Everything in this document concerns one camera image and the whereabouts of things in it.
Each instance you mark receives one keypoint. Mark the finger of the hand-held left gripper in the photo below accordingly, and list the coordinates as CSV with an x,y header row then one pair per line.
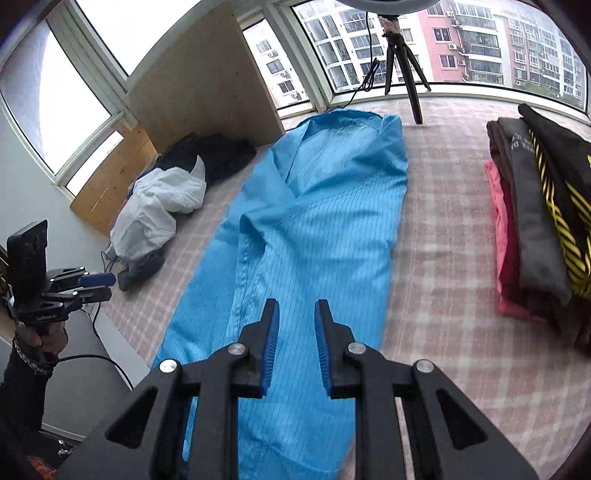
x,y
94,294
99,279

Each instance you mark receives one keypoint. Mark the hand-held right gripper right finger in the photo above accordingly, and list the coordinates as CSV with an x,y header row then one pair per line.
x,y
323,350

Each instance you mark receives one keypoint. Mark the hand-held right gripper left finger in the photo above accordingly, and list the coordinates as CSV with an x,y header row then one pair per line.
x,y
270,350

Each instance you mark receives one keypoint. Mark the blue coat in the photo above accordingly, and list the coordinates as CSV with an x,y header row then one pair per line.
x,y
314,221

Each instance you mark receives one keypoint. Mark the person's left forearm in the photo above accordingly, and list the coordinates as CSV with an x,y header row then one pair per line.
x,y
21,397

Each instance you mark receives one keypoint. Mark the stack of folded clothes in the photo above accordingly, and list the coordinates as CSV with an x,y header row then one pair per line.
x,y
498,143

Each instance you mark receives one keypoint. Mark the person's left hand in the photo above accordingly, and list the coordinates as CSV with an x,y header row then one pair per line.
x,y
53,339

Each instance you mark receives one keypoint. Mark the dark grey garment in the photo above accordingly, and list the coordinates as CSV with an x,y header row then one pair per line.
x,y
138,272

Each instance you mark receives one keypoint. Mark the white garment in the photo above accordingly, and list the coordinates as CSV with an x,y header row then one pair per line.
x,y
157,207

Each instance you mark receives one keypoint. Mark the pine wood headboard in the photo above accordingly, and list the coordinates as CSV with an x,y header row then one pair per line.
x,y
115,184

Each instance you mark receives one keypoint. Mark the pink plaid blanket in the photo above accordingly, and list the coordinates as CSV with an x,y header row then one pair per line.
x,y
443,230

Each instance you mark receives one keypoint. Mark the black garment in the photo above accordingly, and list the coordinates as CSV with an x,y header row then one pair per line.
x,y
226,157

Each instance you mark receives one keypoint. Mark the folded dark red garment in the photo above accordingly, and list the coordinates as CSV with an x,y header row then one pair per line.
x,y
510,258

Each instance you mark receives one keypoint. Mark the light plywood board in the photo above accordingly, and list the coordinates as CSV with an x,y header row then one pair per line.
x,y
207,83

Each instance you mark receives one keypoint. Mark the folded pink garment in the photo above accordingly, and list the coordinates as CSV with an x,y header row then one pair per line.
x,y
496,203

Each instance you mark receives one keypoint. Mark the folded grey garment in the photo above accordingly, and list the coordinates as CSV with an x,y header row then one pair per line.
x,y
531,221

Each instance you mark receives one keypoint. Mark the black tripod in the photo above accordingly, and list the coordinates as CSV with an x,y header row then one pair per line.
x,y
413,97

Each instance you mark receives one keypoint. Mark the black shirt with yellow stripes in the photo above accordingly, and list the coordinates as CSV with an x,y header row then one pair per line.
x,y
545,129

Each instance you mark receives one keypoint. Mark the white window frame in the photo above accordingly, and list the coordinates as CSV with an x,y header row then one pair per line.
x,y
92,64

